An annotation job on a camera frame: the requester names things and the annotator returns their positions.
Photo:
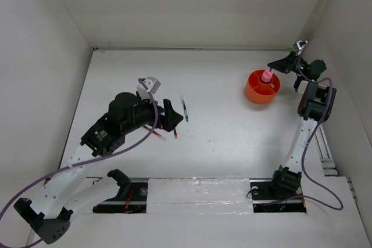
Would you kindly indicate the right side aluminium rail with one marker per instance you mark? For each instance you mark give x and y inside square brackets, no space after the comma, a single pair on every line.
[326,158]

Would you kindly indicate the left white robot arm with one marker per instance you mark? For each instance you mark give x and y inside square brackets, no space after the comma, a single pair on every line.
[51,212]

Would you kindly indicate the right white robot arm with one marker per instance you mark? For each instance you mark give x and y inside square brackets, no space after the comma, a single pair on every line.
[314,108]

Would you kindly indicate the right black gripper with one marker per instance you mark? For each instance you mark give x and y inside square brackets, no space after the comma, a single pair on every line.
[285,64]

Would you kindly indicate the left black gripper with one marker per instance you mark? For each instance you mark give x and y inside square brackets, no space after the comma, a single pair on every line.
[171,119]

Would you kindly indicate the black metal base rail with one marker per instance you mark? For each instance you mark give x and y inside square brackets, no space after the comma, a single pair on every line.
[202,196]

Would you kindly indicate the pink capped clear tube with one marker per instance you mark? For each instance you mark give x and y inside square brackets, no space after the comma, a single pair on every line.
[267,76]

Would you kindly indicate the orange round organizer container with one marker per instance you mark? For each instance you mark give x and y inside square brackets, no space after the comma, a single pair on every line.
[257,91]

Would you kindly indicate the green pen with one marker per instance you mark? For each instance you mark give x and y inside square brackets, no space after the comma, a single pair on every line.
[184,108]

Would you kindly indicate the dark red pen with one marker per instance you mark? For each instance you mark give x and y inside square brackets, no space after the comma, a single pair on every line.
[157,134]

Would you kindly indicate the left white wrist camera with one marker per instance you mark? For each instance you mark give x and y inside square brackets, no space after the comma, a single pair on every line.
[146,86]

